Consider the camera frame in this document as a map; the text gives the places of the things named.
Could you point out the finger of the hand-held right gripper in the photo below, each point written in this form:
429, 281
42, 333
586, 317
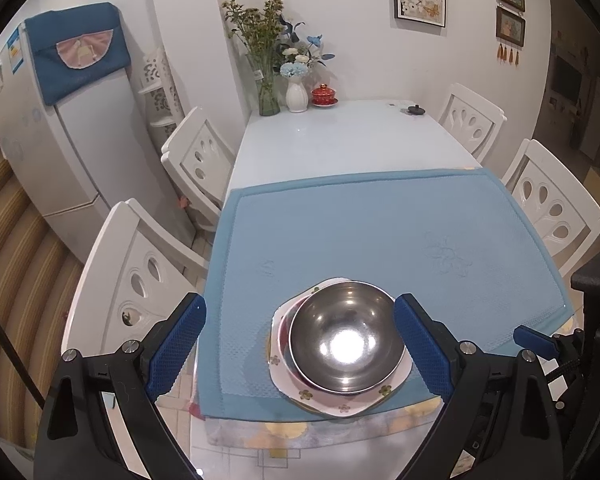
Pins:
532, 337

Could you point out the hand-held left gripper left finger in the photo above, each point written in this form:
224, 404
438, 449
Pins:
177, 345

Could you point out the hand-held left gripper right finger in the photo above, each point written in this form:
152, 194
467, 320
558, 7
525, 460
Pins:
425, 350

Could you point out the square white floral plate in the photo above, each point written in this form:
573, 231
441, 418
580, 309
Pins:
350, 405

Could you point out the white dining chair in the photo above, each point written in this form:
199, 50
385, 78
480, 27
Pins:
120, 240
530, 160
460, 97
200, 130

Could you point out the light blue table mat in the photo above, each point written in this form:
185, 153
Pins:
355, 220

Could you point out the grey refrigerator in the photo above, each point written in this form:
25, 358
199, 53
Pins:
80, 150

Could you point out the small black lid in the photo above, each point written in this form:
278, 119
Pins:
415, 109

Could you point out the white carved corner shelf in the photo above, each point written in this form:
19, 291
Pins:
155, 85

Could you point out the glass vase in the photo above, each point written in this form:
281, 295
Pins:
267, 100

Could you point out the red lidded teacup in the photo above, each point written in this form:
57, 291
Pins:
324, 95

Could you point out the white ribbed vase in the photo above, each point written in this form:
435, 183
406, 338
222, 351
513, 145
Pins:
296, 97

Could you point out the blue and white flowers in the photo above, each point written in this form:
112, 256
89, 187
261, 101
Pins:
292, 69

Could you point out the small framed picture with tassels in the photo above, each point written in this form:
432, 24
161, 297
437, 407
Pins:
510, 25

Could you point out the dried flower bunch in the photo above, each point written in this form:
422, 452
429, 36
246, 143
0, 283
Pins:
252, 25

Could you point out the blue refrigerator cover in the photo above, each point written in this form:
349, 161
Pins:
95, 25

